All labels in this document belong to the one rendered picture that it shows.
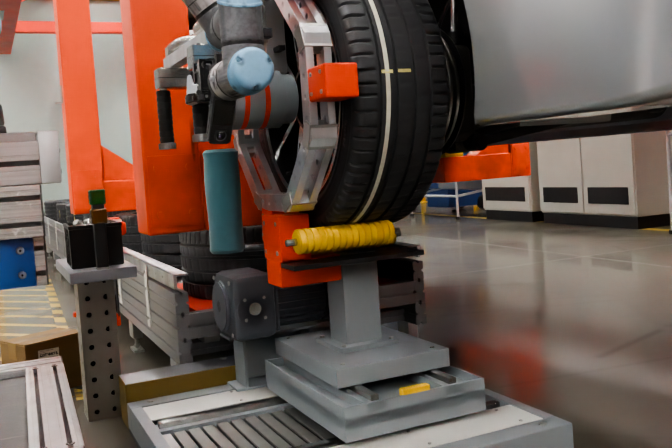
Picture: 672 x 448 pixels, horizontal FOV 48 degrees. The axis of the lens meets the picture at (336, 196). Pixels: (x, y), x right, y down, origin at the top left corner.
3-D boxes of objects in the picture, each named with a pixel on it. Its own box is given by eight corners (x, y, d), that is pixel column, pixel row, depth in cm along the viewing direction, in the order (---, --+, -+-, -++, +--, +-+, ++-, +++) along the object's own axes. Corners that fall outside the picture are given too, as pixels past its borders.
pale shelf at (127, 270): (137, 276, 203) (136, 265, 203) (70, 285, 196) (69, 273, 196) (112, 262, 242) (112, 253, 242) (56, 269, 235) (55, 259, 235)
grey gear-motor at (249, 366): (377, 373, 217) (368, 251, 216) (235, 402, 200) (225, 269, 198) (349, 360, 234) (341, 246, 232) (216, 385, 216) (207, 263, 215)
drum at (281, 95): (302, 125, 180) (298, 65, 180) (215, 129, 172) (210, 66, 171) (281, 129, 193) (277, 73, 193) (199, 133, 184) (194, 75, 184)
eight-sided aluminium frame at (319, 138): (344, 212, 163) (326, -45, 161) (316, 215, 160) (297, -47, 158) (260, 207, 212) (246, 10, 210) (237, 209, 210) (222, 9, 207)
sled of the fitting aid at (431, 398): (486, 414, 176) (484, 372, 176) (346, 448, 161) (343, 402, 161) (383, 368, 222) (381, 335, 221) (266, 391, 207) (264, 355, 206)
